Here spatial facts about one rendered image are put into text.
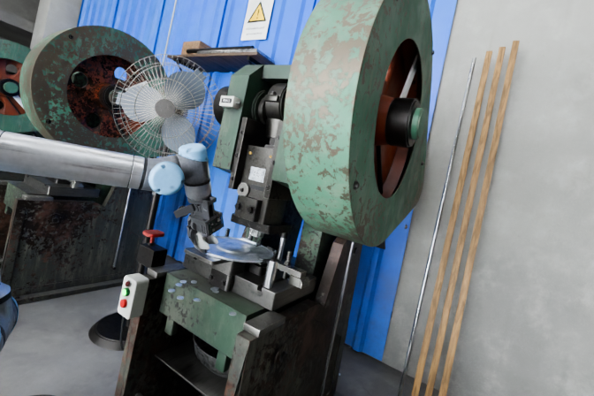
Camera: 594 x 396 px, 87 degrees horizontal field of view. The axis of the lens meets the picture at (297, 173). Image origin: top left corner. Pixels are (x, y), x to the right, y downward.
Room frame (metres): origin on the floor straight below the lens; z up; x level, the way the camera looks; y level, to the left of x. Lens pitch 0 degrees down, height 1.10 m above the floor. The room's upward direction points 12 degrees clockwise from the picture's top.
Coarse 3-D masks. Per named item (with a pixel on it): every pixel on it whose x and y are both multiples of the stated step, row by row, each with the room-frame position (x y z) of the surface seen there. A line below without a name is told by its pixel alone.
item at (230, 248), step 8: (224, 240) 1.22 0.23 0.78; (232, 240) 1.25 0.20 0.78; (240, 240) 1.28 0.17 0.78; (248, 240) 1.28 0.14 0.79; (216, 248) 1.09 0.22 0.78; (224, 248) 1.09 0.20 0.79; (232, 248) 1.12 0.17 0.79; (240, 248) 1.14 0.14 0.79; (248, 248) 1.16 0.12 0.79; (256, 248) 1.21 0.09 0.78; (264, 248) 1.23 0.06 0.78; (216, 256) 1.00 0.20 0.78; (224, 256) 1.02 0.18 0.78; (232, 256) 1.04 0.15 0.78; (240, 256) 1.06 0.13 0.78; (248, 256) 1.08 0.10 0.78; (256, 256) 1.10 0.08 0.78; (264, 256) 1.12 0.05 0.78; (272, 256) 1.13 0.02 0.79
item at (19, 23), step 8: (0, 16) 4.33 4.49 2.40; (8, 16) 4.40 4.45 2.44; (16, 16) 4.47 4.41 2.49; (0, 24) 4.55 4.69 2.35; (8, 24) 4.46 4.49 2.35; (16, 24) 4.48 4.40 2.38; (24, 24) 4.56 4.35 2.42; (32, 24) 4.63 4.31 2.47; (0, 32) 5.00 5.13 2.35; (8, 32) 4.90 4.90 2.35; (16, 32) 4.80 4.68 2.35; (24, 32) 4.71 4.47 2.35; (32, 32) 4.65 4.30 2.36; (16, 40) 5.31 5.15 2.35; (24, 40) 5.20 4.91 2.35
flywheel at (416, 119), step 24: (408, 48) 1.10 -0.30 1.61; (408, 72) 1.19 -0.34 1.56; (384, 96) 1.00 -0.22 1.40; (408, 96) 1.24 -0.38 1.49; (384, 120) 0.96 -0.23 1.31; (408, 120) 0.93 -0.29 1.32; (384, 144) 1.03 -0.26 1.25; (408, 144) 0.98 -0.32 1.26; (384, 168) 1.18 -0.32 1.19; (384, 192) 1.19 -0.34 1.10
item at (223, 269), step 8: (192, 248) 1.04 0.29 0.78; (200, 256) 0.99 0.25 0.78; (208, 256) 1.00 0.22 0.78; (216, 264) 1.11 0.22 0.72; (224, 264) 1.09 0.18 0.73; (232, 264) 1.08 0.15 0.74; (240, 264) 1.11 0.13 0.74; (216, 272) 1.11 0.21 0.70; (224, 272) 1.09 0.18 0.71; (232, 272) 1.08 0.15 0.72; (240, 272) 1.12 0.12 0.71; (216, 280) 1.10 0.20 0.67; (224, 280) 1.08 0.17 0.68; (232, 280) 1.09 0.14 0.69; (224, 288) 1.08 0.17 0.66
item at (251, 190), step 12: (252, 156) 1.20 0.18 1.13; (264, 156) 1.17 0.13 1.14; (252, 168) 1.19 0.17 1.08; (264, 168) 1.16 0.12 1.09; (252, 180) 1.19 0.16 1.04; (264, 180) 1.16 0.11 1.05; (240, 192) 1.19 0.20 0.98; (252, 192) 1.18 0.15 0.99; (240, 204) 1.16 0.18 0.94; (252, 204) 1.14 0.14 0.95; (264, 204) 1.15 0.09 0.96; (276, 204) 1.19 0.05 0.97; (240, 216) 1.16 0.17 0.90; (252, 216) 1.13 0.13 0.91; (264, 216) 1.14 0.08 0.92; (276, 216) 1.20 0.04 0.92
